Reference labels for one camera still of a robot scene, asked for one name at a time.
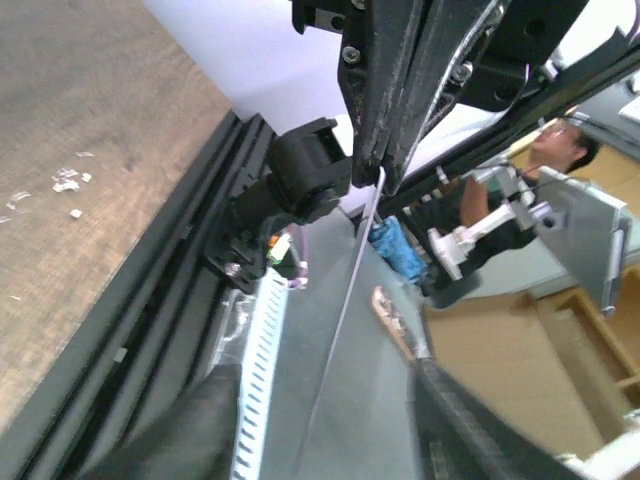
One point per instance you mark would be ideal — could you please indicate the blue cloth bundle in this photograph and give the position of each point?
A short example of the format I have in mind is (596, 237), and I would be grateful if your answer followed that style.
(390, 243)

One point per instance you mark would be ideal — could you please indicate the grey card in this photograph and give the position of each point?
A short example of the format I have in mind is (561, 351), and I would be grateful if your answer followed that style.
(361, 238)

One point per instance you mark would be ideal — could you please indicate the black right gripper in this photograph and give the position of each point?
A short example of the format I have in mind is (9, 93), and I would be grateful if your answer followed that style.
(480, 53)

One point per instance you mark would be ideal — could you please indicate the black aluminium front rail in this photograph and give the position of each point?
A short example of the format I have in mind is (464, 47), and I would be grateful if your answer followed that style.
(143, 340)

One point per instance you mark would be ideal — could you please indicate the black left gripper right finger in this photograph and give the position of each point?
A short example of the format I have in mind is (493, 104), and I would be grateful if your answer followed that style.
(458, 437)

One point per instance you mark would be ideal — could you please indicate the black right frame post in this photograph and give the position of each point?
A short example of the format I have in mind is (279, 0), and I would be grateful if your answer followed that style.
(585, 79)

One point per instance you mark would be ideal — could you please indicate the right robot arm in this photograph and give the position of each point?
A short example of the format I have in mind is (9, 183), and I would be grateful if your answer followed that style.
(308, 173)

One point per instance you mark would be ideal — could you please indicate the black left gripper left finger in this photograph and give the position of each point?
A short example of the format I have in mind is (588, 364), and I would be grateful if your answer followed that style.
(192, 440)

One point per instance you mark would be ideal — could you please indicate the light blue slotted cable duct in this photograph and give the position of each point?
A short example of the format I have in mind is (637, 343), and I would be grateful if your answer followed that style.
(257, 376)

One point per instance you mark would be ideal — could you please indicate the grey metal bracket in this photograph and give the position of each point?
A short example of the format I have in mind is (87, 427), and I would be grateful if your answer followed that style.
(586, 230)

